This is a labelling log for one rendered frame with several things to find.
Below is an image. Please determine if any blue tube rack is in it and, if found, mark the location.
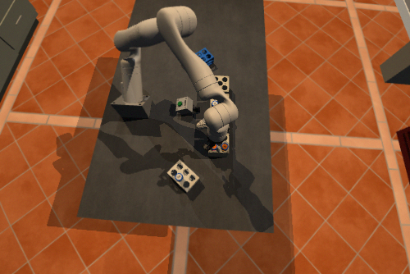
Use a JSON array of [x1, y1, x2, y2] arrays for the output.
[[195, 48, 214, 66]]

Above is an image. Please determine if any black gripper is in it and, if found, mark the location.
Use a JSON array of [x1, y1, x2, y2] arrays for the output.
[[202, 136, 225, 151]]

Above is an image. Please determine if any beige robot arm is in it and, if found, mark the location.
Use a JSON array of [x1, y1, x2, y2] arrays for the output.
[[114, 6, 239, 142]]

